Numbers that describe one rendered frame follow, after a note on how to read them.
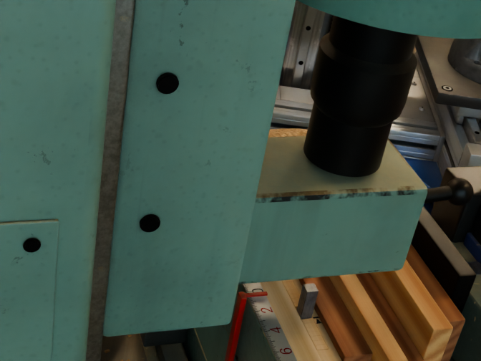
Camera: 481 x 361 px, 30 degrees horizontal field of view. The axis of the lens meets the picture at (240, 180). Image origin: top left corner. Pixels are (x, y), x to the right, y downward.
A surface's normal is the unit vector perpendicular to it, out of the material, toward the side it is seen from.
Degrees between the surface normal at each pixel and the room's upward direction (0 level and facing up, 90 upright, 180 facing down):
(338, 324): 0
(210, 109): 90
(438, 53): 0
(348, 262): 90
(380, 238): 90
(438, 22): 90
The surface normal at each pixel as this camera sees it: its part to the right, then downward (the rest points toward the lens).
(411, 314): -0.94, 0.04
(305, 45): -0.01, 0.55
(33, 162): 0.29, 0.57
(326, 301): 0.15, -0.82
